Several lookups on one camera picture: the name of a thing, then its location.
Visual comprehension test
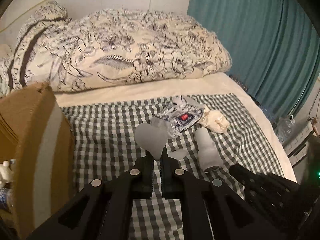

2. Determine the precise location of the cream bed sheet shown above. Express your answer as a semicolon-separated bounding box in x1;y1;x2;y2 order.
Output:
54;72;297;182

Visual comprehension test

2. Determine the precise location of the floral black white duvet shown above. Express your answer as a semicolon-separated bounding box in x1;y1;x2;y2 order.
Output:
1;1;232;95

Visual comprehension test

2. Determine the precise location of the teal curtain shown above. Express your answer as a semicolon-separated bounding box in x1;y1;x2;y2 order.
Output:
188;0;319;119

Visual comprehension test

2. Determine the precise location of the green white checkered cloth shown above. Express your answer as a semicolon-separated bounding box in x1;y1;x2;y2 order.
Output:
62;94;283;239

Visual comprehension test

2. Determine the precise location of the cream crumpled cloth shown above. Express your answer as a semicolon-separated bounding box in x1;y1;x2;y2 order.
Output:
199;109;230;134

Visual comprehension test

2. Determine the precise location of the brown cardboard box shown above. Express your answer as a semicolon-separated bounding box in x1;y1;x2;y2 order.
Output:
1;83;75;239

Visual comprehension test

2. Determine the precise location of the white foam sleeve tube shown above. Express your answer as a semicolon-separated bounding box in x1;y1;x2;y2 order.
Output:
195;127;223;173

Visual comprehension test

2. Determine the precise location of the clear bottle blue label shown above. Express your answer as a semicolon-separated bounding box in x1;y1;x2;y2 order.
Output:
0;187;13;213

